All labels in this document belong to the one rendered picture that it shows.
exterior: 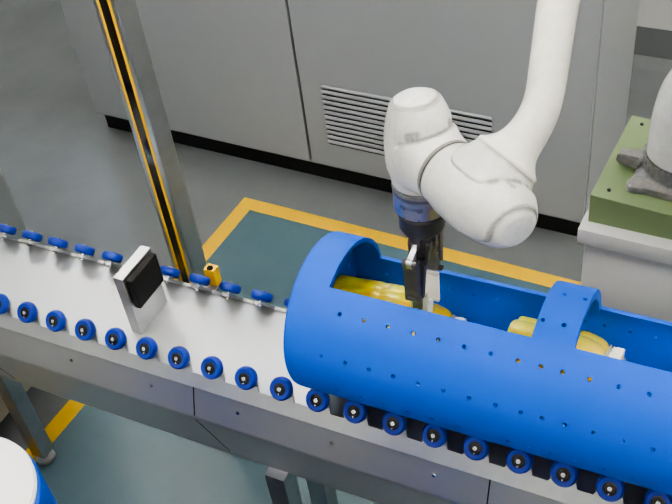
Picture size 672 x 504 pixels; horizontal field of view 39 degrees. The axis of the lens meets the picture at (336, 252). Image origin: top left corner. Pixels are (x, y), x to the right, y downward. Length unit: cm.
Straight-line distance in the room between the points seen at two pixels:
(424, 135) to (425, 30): 180
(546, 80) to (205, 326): 93
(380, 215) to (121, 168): 116
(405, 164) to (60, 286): 101
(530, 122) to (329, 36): 207
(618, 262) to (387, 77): 151
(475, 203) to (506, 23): 179
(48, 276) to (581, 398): 124
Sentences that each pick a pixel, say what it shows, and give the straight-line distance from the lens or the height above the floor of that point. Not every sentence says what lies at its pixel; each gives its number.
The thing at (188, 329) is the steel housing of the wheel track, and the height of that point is 93.
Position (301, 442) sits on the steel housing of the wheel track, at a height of 86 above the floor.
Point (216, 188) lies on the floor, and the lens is 386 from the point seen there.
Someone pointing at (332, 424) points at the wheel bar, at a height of 92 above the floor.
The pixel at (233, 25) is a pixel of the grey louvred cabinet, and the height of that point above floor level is 65.
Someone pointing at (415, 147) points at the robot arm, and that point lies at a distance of 139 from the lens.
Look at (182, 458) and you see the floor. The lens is 296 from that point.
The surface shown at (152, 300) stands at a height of 97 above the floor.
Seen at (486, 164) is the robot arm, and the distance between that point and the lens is 131.
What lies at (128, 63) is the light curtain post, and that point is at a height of 133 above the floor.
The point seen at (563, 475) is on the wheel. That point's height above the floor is 97.
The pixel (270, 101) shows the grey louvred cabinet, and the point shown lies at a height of 35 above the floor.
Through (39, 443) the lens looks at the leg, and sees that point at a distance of 301.
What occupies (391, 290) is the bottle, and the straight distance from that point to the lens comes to 169.
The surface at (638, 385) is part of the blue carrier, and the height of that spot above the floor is 121.
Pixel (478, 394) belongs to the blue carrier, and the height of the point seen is 114.
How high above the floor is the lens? 231
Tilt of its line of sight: 42 degrees down
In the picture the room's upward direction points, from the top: 8 degrees counter-clockwise
